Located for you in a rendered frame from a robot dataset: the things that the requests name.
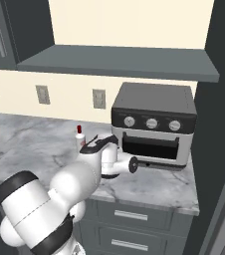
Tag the dark grey fridge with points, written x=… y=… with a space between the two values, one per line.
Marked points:
x=217 y=132

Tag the grey wall outlet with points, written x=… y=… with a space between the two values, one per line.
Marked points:
x=43 y=94
x=99 y=99

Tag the grey drawer front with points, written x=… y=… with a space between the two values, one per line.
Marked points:
x=134 y=215
x=131 y=244

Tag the black and silver toaster oven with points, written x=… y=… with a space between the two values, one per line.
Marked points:
x=154 y=99

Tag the white bottle with red cap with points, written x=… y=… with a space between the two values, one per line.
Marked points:
x=80 y=138

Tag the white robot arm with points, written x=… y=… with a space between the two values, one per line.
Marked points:
x=68 y=186

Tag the toaster oven glass door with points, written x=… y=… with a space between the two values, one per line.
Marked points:
x=150 y=148

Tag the dark grey wall cupboard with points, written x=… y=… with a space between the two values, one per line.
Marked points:
x=15 y=30

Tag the grey wall shelf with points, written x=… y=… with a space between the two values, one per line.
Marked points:
x=117 y=61

